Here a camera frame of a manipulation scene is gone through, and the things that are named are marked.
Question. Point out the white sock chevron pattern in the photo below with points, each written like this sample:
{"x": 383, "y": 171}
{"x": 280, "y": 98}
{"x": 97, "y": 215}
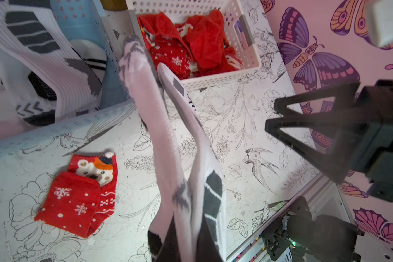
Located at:
{"x": 190, "y": 200}

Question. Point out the large red snowflake sock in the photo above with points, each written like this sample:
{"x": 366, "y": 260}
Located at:
{"x": 164, "y": 43}

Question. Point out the white plastic basket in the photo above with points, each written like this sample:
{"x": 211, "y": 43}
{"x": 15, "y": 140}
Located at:
{"x": 235, "y": 24}

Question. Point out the light blue plastic basket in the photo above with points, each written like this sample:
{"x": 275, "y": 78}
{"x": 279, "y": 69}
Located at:
{"x": 77, "y": 20}

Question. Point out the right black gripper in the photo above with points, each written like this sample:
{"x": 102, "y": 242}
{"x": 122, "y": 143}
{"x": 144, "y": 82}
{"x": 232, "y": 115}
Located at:
{"x": 372, "y": 155}

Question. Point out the white sock black stripes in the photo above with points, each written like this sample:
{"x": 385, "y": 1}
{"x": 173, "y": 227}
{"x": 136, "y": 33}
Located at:
{"x": 93, "y": 55}

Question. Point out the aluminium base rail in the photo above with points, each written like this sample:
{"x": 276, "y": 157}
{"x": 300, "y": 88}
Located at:
{"x": 314, "y": 226}

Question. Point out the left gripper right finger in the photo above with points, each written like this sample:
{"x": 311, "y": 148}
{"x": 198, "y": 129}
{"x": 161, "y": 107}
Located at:
{"x": 206, "y": 250}

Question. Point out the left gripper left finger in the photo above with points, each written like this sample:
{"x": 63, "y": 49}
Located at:
{"x": 169, "y": 251}

